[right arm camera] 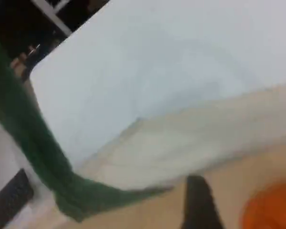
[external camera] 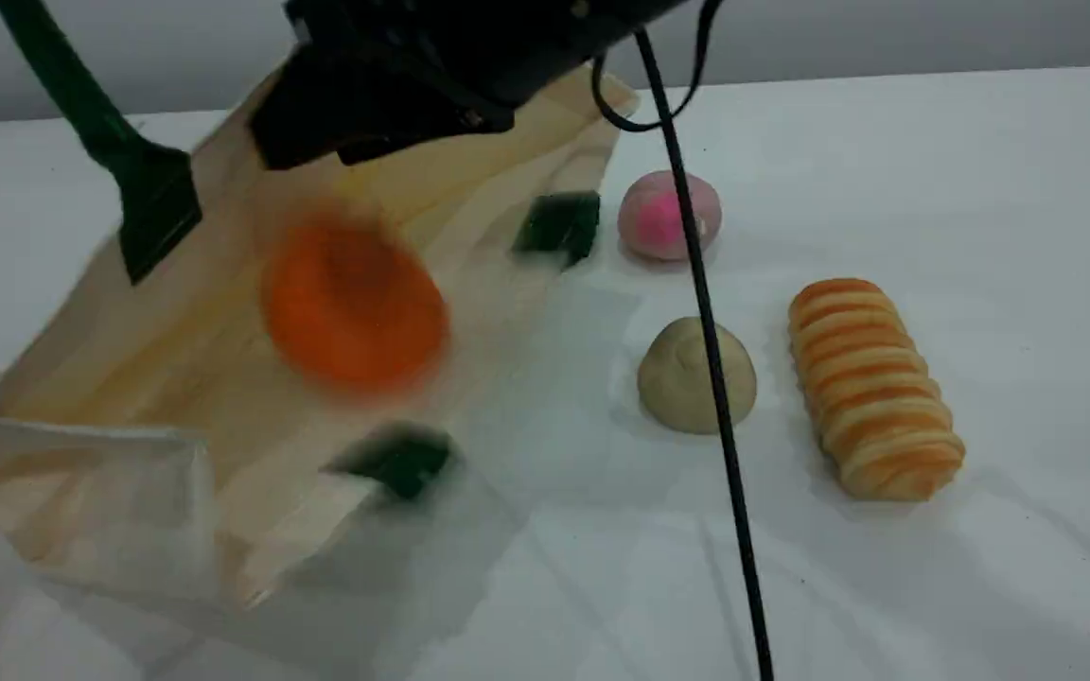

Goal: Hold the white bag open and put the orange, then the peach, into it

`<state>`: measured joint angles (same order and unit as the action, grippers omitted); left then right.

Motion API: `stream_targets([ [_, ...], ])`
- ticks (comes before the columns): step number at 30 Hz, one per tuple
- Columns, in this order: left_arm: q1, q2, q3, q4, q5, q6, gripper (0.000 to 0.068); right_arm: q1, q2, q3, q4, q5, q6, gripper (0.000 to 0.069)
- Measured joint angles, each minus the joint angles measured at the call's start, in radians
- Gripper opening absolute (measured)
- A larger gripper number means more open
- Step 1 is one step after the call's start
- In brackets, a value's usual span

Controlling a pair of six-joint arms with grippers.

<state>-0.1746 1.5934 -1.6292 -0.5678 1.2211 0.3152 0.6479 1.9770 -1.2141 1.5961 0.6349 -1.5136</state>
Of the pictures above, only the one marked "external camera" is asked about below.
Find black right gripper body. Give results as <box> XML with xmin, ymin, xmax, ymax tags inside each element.
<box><xmin>250</xmin><ymin>43</ymin><xmax>518</xmax><ymax>172</ymax></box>

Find orange pear-shaped fruit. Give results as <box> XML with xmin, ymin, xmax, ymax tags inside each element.
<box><xmin>259</xmin><ymin>210</ymin><xmax>452</xmax><ymax>394</ymax></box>

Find pink peach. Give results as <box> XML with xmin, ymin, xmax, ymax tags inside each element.
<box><xmin>617</xmin><ymin>170</ymin><xmax>724</xmax><ymax>262</ymax></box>

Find white canvas bag green handles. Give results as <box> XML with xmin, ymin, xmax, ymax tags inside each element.
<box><xmin>0</xmin><ymin>0</ymin><xmax>641</xmax><ymax>616</ymax></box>

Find beige round bun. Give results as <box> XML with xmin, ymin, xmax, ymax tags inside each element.
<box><xmin>637</xmin><ymin>316</ymin><xmax>758</xmax><ymax>437</ymax></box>

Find striped spiral bread loaf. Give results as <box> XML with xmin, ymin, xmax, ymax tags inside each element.
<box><xmin>787</xmin><ymin>277</ymin><xmax>966</xmax><ymax>502</ymax></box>

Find looped black cable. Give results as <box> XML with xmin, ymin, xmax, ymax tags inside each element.
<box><xmin>590</xmin><ymin>0</ymin><xmax>726</xmax><ymax>134</ymax></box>

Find straight black cable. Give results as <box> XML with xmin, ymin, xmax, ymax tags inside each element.
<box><xmin>635</xmin><ymin>26</ymin><xmax>777</xmax><ymax>681</ymax></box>

